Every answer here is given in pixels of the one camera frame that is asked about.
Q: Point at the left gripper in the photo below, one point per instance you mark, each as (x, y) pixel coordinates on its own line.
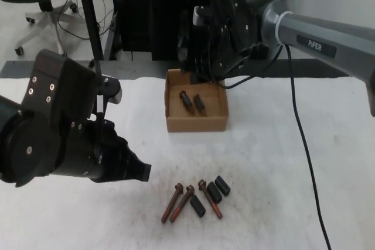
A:
(112, 156)

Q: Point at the black cylindrical sleeve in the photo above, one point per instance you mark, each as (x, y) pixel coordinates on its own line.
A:
(198, 206)
(222, 185)
(214, 192)

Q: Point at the office chair with white base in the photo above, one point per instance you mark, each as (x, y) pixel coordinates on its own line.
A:
(48, 13)

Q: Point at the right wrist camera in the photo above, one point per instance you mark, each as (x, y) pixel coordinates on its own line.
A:
(200, 15)

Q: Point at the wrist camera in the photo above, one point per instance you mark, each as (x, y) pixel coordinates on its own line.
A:
(200, 15)
(112, 90)

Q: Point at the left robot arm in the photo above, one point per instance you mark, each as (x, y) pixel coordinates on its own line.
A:
(35, 133)

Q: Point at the open cardboard box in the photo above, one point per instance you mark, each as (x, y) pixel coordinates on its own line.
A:
(196, 122)

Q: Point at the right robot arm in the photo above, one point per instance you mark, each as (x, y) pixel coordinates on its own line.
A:
(319, 39)

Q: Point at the bolt assembled in black sleeve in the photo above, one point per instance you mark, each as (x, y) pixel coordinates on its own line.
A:
(186, 101)
(199, 104)

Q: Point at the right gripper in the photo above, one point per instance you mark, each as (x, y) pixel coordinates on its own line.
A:
(225, 54)

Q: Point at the black metal stand post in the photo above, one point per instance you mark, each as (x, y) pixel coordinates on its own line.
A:
(90, 18)

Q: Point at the rusty brown flange bolt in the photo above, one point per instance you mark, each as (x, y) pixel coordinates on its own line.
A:
(182, 203)
(172, 202)
(211, 201)

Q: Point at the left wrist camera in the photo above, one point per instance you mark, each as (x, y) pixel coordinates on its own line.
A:
(112, 90)

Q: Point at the black equipment cabinet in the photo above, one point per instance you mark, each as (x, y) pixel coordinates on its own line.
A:
(152, 13)

